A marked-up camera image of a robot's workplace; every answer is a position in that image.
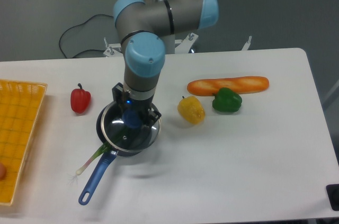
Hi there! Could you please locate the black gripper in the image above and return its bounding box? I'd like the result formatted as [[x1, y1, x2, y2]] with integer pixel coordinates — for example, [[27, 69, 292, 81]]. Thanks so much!
[[112, 83, 161, 128]]

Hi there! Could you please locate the glass pot lid blue knob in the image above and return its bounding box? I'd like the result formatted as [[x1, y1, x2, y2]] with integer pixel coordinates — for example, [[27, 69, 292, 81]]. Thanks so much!
[[96, 102, 160, 156]]

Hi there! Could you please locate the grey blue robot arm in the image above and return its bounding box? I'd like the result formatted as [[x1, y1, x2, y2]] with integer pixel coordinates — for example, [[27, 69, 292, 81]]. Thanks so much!
[[113, 0, 219, 129]]

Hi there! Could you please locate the dark blue saucepan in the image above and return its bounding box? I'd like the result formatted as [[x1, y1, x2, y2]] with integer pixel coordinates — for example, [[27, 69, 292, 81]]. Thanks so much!
[[78, 101, 162, 205]]

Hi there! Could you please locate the yellow bell pepper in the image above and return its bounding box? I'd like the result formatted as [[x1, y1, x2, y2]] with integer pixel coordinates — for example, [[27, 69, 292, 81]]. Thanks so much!
[[177, 96, 206, 124]]

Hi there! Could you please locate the green onion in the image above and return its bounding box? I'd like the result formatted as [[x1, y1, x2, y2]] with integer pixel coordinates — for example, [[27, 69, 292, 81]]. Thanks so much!
[[67, 124, 128, 185]]

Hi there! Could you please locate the red bell pepper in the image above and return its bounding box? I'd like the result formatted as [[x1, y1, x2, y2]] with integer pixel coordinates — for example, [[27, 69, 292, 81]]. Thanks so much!
[[70, 83, 91, 114]]

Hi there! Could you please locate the green bell pepper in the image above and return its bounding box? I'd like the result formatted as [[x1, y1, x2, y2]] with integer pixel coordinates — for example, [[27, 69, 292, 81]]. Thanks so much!
[[212, 87, 242, 113]]

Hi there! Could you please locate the orange baguette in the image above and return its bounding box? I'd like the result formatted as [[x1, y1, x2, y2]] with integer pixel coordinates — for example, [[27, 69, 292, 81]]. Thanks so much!
[[186, 76, 270, 96]]

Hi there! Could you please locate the yellow woven basket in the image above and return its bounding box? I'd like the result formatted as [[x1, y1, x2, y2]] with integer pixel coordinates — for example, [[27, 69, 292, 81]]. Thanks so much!
[[1, 79, 48, 206]]

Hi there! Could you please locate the orange round item in basket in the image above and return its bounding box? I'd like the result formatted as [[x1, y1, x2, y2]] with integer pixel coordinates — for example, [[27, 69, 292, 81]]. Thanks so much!
[[0, 163, 7, 180]]

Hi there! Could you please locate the black corner object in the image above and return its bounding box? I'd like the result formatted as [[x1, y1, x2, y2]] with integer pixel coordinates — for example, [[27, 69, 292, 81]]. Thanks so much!
[[326, 184, 339, 211]]

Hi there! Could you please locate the black cable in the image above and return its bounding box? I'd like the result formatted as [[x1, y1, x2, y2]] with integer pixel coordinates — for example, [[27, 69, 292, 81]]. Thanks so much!
[[58, 14, 115, 59]]

